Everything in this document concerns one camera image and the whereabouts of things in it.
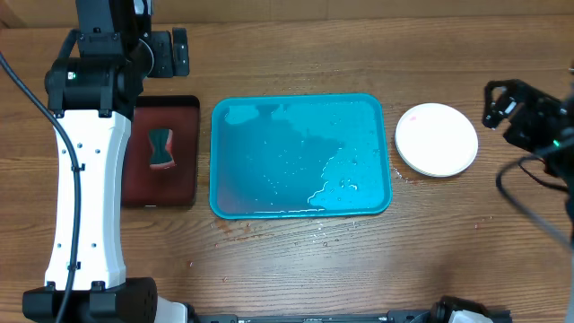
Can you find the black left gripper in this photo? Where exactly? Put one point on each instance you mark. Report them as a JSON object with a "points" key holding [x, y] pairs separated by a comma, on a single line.
{"points": [[165, 63]]}

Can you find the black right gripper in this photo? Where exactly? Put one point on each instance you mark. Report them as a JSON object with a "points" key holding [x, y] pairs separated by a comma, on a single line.
{"points": [[535, 117]]}

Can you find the green red sponge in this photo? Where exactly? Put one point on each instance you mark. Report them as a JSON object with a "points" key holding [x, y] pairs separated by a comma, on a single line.
{"points": [[161, 143]]}

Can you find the pink white plate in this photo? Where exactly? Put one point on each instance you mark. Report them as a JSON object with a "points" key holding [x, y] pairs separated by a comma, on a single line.
{"points": [[436, 140]]}

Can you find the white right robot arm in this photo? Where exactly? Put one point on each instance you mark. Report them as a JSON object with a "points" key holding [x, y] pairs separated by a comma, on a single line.
{"points": [[558, 162]]}

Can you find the dark red tray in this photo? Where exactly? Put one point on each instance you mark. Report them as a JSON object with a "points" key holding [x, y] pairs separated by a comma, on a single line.
{"points": [[143, 186]]}

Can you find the teal plastic tray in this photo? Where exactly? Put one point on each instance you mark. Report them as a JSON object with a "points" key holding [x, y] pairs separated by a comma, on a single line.
{"points": [[322, 155]]}

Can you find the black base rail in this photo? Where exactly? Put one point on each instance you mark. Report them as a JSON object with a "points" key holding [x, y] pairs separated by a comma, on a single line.
{"points": [[392, 316]]}

